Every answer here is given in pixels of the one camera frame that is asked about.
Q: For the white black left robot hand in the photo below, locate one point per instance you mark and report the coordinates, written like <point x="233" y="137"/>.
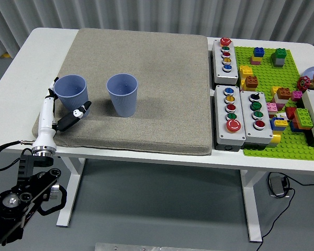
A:
<point x="45" y="117"/>

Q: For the blue ribbed plastic cup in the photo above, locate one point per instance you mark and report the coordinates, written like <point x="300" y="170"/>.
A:
<point x="124" y="103"/>
<point x="73" y="96"/>

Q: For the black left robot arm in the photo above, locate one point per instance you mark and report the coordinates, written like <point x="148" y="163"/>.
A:
<point x="23" y="193"/>

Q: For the white table leg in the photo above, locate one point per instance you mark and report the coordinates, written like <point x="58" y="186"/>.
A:
<point x="252" y="209"/>
<point x="63" y="221"/>

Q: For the grey-brown fabric mat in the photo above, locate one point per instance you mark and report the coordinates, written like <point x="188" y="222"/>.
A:
<point x="159" y="91"/>

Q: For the grey pleated curtain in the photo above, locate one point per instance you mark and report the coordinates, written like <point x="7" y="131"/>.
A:
<point x="146" y="13"/>

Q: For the grey five-button control box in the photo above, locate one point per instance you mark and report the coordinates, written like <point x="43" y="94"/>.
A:
<point x="223" y="136"/>
<point x="231" y="74"/>

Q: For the blue yellow pink brick stack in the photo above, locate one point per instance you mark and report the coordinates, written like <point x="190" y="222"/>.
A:
<point x="258" y="52"/>

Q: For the green studded baseplate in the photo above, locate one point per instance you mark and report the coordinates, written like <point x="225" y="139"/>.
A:
<point x="267" y="75"/>

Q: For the brown white yellow brick stack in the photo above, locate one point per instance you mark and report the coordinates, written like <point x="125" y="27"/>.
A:
<point x="284" y="93"/>

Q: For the grey power adapter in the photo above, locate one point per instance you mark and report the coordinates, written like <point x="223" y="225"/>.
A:
<point x="277" y="185"/>

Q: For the green grey brick stack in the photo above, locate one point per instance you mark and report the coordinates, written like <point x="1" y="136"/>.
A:
<point x="279" y="57"/>

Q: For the red brick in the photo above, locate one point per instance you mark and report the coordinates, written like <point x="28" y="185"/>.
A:
<point x="290" y="113"/>

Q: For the magenta brick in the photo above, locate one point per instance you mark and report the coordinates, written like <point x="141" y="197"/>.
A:
<point x="296" y="96"/>

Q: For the green orange brick stack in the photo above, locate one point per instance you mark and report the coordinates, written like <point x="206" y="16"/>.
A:
<point x="303" y="117"/>

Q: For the grey button box cut off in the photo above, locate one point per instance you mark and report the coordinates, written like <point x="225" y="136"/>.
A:
<point x="312" y="115"/>

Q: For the light blue plate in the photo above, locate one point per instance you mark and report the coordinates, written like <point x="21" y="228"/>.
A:
<point x="309" y="72"/>

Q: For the grey box with black switch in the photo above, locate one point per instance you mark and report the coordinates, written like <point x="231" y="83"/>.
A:
<point x="256" y="134"/>

